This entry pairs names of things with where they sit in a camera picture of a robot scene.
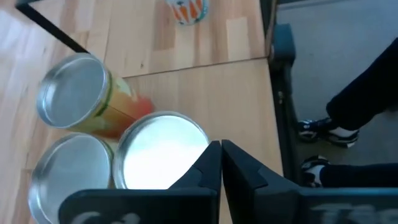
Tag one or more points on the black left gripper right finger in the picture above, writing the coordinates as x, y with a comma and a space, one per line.
248, 186

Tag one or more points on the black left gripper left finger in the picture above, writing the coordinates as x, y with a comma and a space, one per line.
202, 177

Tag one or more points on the blue yellow-topped can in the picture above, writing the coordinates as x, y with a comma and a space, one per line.
68, 168

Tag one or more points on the orange corn can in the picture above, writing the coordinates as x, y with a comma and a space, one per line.
161, 149
71, 90

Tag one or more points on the person's shoe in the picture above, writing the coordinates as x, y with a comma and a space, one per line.
314, 130
311, 168

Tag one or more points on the person's leg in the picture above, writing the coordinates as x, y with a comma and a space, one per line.
360, 175
363, 99

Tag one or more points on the white carrot print can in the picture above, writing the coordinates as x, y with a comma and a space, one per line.
186, 11

